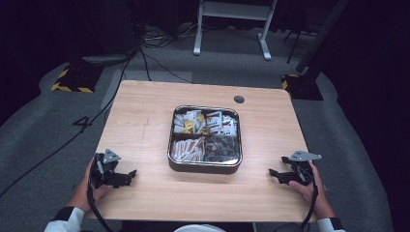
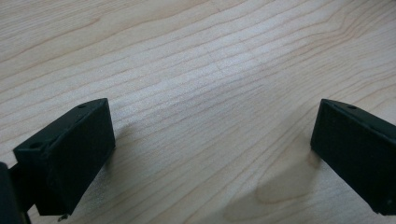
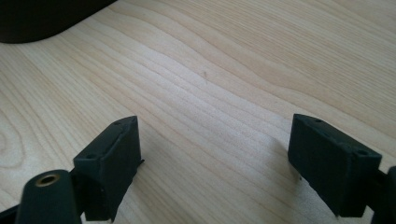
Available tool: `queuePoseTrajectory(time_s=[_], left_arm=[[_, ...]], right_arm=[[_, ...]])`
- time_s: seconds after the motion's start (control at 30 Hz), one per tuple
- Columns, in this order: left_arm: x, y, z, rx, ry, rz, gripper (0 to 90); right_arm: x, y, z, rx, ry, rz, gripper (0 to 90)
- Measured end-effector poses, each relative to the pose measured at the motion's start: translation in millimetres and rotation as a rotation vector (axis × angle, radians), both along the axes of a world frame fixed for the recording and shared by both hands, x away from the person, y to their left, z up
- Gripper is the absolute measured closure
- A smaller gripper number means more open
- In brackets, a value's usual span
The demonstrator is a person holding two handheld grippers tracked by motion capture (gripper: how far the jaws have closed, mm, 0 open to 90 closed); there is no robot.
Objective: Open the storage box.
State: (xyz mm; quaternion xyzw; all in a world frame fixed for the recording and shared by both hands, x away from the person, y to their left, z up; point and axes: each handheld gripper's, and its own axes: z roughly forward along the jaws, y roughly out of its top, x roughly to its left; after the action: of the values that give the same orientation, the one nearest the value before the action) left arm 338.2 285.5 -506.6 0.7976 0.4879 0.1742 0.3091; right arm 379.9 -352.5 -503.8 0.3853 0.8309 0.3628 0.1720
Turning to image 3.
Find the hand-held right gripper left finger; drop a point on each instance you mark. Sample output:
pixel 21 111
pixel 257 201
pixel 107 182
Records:
pixel 109 168

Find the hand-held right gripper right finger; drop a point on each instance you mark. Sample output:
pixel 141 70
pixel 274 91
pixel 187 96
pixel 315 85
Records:
pixel 330 168

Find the dark brown compartment tray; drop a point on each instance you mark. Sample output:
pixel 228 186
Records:
pixel 40 17

